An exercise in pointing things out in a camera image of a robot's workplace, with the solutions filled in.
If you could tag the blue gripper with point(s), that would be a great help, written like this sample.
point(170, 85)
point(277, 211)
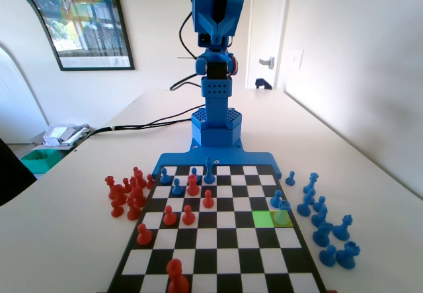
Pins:
point(216, 26)

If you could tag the blue chess pawn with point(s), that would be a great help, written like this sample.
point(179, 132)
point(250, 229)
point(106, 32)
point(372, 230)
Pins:
point(197, 174)
point(177, 188)
point(320, 204)
point(328, 257)
point(290, 179)
point(164, 178)
point(282, 217)
point(277, 200)

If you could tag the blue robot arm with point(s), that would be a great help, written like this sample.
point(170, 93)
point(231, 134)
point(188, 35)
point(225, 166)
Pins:
point(216, 131)

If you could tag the blue chess king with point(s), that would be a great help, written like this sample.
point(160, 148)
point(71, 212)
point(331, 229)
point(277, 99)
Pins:
point(208, 174)

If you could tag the blue chess queen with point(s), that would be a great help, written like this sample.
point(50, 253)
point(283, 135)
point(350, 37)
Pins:
point(343, 230)
point(312, 182)

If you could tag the blue chess bishop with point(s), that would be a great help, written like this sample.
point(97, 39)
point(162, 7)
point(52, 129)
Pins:
point(320, 218)
point(309, 197)

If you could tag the blue chess knight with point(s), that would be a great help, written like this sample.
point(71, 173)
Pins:
point(323, 235)

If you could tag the blue plastic part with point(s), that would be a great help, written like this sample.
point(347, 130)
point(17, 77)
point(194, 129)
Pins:
point(347, 256)

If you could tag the white door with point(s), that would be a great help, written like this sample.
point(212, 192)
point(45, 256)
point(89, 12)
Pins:
point(264, 25)

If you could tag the black framed picture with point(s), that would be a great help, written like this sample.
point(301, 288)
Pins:
point(92, 25)

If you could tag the white arched panel dark rim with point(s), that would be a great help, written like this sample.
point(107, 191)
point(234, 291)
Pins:
point(26, 35)

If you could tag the black white chessboard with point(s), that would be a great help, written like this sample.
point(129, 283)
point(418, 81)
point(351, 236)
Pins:
point(218, 240)

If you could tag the green box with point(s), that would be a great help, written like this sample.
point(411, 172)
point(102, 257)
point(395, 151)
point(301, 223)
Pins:
point(38, 162)

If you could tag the blue base plate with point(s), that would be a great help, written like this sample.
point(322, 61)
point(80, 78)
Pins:
point(238, 159)

